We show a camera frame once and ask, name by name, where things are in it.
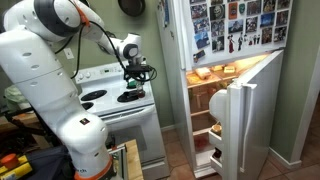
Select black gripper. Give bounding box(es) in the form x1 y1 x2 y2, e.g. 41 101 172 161
126 70 149 89

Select white fridge door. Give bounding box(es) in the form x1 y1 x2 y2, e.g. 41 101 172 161
208 49 285 180

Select photo fridge magnet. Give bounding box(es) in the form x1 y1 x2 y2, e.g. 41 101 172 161
192 17 211 34
227 19 244 34
273 25 288 43
259 12 276 28
210 19 225 38
261 27 273 45
189 3 208 20
276 0 291 10
211 35 225 53
275 9 289 27
193 31 211 50
262 0 276 14
245 16 259 34
246 0 262 17

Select blue paper on fridge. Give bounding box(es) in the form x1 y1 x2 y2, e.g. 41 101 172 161
160 0 171 28

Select skull face fridge magnet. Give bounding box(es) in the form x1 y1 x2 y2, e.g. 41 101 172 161
209 3 226 22

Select orange rectangular fridge magnet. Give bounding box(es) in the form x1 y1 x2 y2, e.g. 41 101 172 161
228 2 239 20

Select black coil burner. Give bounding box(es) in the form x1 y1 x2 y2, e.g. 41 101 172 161
80 89 108 102
116 90 139 103
80 101 95 111

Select white electric stove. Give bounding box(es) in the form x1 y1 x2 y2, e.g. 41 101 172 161
74 61 171 180

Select orange food package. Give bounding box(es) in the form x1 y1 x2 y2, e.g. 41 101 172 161
186 73 201 86

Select bagged bread loaf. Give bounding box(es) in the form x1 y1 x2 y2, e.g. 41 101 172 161
194 66 212 80

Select orange black clamp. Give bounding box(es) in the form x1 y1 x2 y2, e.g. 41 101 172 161
105 134 118 151

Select small dark yellow magnet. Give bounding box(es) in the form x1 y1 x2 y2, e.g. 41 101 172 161
192 49 207 64

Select black frying pan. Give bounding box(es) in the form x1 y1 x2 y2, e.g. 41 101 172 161
117 0 147 18

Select wooden work table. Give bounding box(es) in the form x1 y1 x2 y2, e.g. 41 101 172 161
123 139 144 180

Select tan food package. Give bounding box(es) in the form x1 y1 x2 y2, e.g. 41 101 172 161
211 64 224 73

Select red produce in crisper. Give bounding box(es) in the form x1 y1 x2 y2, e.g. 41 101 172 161
194 134 209 151

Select gold lid jar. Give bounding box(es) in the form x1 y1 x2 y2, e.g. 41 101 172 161
211 123 223 136

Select yellow food box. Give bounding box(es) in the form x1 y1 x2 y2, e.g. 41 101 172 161
223 65 237 74

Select red dress lady magnet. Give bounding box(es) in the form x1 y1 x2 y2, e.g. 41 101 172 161
227 34 236 54

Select black metal bars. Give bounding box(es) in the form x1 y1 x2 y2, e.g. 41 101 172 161
0 106 54 138

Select black suit figure magnet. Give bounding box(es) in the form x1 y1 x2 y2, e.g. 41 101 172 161
237 32 244 52

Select white refrigerator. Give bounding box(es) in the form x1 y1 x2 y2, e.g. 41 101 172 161
156 0 294 179

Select dark blue bag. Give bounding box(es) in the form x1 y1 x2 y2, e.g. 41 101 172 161
24 144 76 180

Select small skeleton figures magnet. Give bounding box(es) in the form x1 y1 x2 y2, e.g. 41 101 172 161
243 33 261 46

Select green white cloth bundle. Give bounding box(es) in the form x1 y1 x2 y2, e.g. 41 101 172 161
3 84 26 113

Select yellow control box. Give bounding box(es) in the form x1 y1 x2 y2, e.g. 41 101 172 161
0 154 34 180

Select red stop button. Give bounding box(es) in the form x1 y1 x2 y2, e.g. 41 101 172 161
0 153 20 169

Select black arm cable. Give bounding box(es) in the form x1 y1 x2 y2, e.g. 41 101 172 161
54 19 158 83

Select white wall switch plate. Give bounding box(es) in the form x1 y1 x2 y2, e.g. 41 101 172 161
63 47 75 60

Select aluminium frame base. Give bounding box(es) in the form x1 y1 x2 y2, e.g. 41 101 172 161
106 143 129 180

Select orange cable strap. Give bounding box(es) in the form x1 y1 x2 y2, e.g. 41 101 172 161
73 0 91 27

